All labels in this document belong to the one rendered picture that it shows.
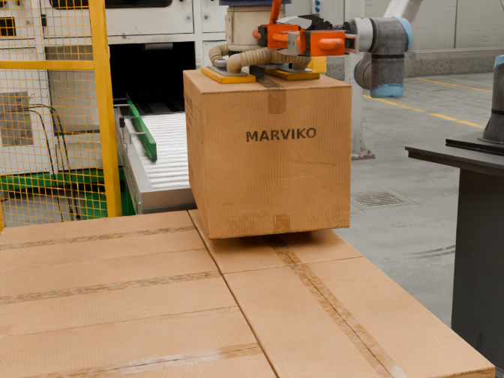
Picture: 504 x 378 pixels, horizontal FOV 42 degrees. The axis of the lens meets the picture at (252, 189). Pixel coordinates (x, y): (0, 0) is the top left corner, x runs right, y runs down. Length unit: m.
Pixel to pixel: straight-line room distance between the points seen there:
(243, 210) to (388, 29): 0.62
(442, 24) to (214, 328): 11.59
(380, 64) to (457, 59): 10.98
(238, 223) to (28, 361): 0.68
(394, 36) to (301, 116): 0.34
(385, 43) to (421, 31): 10.73
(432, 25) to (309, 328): 11.43
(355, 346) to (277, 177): 0.58
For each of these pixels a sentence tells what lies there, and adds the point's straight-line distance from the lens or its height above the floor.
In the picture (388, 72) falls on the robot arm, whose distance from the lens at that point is 1.83.
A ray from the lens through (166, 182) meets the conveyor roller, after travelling 2.67.
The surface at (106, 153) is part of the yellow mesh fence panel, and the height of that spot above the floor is 0.60.
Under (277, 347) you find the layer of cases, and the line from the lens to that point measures 1.34.
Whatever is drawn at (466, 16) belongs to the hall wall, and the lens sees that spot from 13.00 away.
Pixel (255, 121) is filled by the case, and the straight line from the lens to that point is 1.70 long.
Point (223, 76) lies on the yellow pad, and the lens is 1.85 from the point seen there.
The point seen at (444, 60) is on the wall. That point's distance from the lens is 12.66.
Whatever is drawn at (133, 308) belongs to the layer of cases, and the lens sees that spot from 1.54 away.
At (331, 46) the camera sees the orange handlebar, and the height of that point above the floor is 1.12.
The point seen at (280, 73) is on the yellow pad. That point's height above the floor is 1.02.
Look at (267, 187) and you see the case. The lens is 1.75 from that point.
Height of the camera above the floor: 1.19
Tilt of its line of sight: 15 degrees down
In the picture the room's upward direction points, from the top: 2 degrees counter-clockwise
